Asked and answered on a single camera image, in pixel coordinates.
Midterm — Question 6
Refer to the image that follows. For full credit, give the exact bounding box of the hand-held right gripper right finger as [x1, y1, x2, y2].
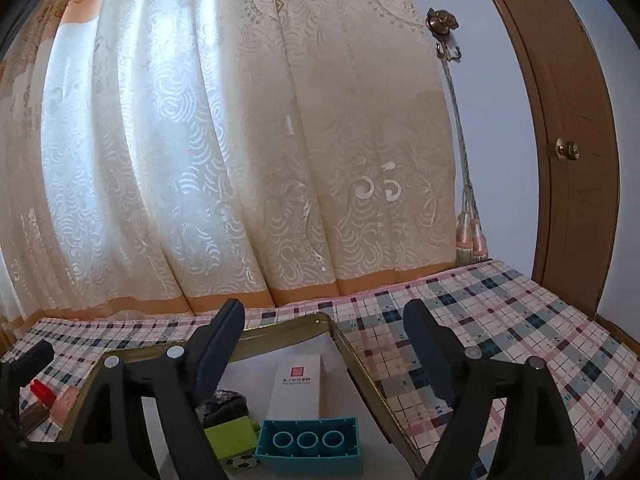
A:
[402, 299, 586, 480]

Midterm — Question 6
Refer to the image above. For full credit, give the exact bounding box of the wooden door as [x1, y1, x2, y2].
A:
[470, 0, 618, 321]

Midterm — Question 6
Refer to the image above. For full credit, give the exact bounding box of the gold metal tin box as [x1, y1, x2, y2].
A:
[55, 312, 431, 480]

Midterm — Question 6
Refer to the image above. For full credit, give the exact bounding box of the brown comb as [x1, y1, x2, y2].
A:
[17, 402, 53, 431]

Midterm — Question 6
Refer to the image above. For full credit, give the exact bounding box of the red building block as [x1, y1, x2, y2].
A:
[29, 379, 57, 408]

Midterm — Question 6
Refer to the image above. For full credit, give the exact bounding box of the green building block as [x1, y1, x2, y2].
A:
[204, 415, 261, 461]

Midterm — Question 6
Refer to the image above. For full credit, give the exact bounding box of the brass door knob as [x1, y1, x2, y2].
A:
[556, 137, 581, 162]

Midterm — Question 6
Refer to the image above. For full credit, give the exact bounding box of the cream patterned curtain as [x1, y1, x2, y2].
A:
[0, 0, 463, 348]

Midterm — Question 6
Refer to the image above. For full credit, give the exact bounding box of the teal printed building block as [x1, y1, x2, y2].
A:
[255, 416, 364, 477]

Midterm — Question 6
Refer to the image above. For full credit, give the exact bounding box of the white box with red label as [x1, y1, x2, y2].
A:
[263, 353, 327, 421]

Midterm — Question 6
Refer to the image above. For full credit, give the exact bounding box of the small football print piece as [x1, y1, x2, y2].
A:
[225, 452, 263, 473]

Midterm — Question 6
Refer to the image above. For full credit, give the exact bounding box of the tasselled curtain tieback cord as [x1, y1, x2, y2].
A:
[440, 57, 491, 267]

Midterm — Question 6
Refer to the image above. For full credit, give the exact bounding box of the metal curtain tieback hook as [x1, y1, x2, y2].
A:
[425, 7, 463, 63]

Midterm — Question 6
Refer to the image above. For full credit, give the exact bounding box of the black lace hair clip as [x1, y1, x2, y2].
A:
[197, 390, 249, 428]

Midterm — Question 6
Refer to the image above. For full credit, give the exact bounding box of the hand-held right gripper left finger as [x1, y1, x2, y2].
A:
[75, 299, 246, 480]

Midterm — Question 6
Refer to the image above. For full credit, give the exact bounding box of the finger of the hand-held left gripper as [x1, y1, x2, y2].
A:
[0, 341, 55, 391]

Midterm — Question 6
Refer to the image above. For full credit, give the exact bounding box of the plaid sheet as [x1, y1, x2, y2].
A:
[0, 259, 640, 480]

